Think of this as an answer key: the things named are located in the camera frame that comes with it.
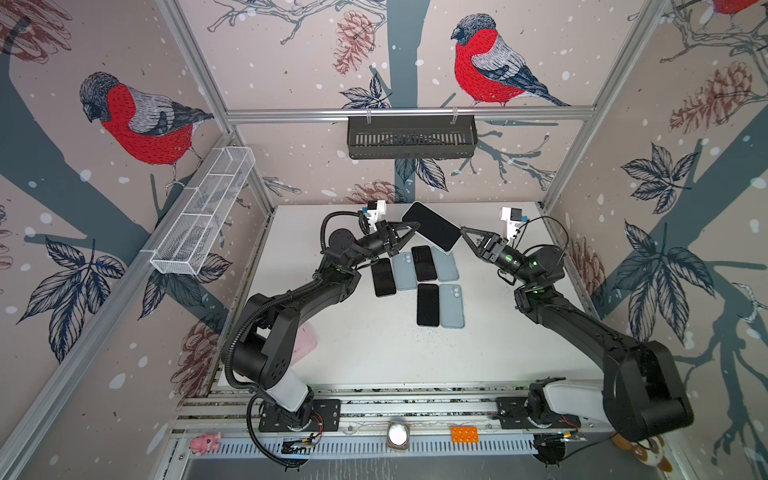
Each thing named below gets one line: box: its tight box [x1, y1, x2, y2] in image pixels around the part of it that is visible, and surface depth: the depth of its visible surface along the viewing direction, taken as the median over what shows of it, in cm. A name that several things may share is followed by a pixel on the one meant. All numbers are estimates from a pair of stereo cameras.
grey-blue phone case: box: [431, 246, 459, 281], surface depth 106 cm
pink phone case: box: [290, 323, 319, 365], surface depth 85 cm
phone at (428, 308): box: [417, 284, 440, 327], surface depth 96 cm
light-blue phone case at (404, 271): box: [392, 252, 417, 291], surface depth 103 cm
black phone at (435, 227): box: [402, 202, 462, 252], surface depth 73 cm
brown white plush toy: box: [611, 433, 673, 472], surface depth 67 cm
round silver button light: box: [387, 422, 410, 450], surface depth 63 cm
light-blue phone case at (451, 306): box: [439, 284, 465, 329], surface depth 95 cm
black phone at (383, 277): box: [371, 258, 397, 297], surface depth 101 cm
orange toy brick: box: [451, 426, 479, 443], surface depth 71 cm
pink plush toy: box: [189, 432, 221, 455], surface depth 70 cm
